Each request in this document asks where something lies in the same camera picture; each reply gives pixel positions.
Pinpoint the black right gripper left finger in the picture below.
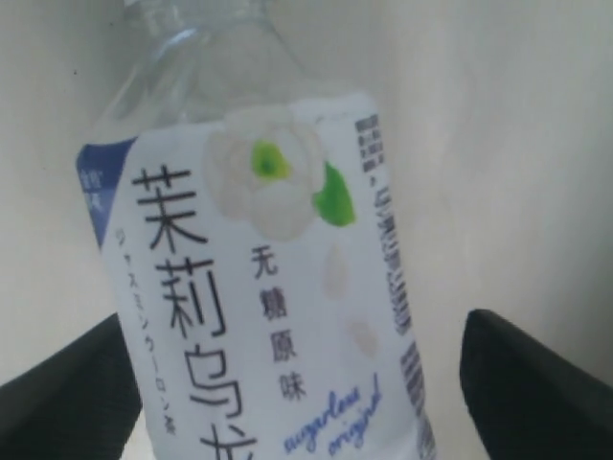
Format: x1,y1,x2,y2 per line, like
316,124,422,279
1,315,142,459

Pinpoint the jasmine tea clear bottle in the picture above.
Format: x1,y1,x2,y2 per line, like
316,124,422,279
77,1,437,459

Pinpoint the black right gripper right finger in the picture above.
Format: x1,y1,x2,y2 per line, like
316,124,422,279
459,310,612,459

